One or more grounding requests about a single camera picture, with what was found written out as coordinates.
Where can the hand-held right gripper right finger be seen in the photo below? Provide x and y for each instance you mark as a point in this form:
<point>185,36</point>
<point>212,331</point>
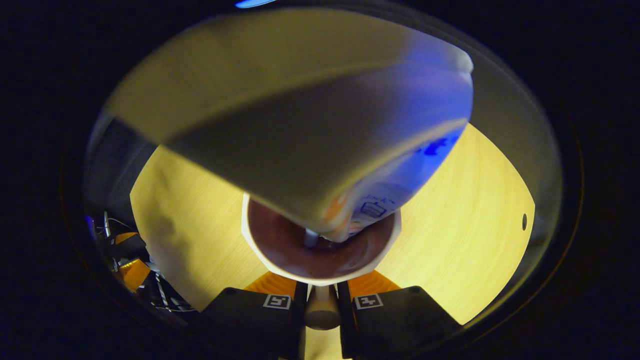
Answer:
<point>400,317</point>

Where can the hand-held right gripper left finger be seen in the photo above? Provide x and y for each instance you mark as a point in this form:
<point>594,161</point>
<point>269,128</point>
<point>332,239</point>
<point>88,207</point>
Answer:
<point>250,315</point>

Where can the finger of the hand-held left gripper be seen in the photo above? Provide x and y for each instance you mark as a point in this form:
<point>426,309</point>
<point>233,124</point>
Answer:
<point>134,274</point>
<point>127,239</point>

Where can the beige cup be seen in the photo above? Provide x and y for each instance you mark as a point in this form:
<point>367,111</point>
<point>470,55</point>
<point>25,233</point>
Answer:
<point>280,250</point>

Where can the light blue toothbrush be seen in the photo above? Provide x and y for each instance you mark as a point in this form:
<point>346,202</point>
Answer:
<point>311,239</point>

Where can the white toothpaste tube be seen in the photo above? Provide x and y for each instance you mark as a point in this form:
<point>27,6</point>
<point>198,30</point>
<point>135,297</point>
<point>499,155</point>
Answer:
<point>300,125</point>

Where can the wooden desktop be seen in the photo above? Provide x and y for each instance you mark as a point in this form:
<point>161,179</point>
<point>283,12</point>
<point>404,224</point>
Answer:
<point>460,225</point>

